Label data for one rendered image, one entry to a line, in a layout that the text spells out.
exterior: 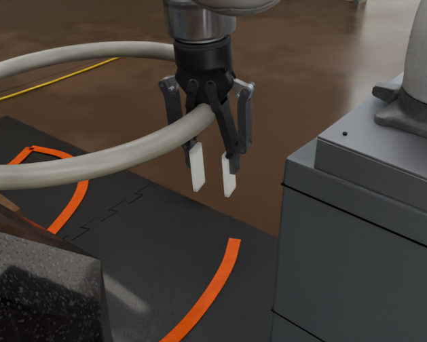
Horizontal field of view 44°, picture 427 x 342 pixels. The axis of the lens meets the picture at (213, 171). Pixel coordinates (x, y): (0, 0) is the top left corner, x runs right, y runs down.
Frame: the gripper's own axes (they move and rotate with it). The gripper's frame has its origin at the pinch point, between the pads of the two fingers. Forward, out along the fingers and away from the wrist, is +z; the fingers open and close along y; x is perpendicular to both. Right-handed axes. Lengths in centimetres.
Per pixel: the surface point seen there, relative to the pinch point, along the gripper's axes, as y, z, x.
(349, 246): -17.9, 23.1, -17.3
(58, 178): 9.6, -9.5, 20.8
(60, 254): 27.1, 17.4, 7.1
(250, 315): 16, 87, -52
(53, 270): 25.9, 17.5, 10.7
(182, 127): 0.2, -10.8, 7.6
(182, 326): 34, 85, -40
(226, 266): 31, 85, -70
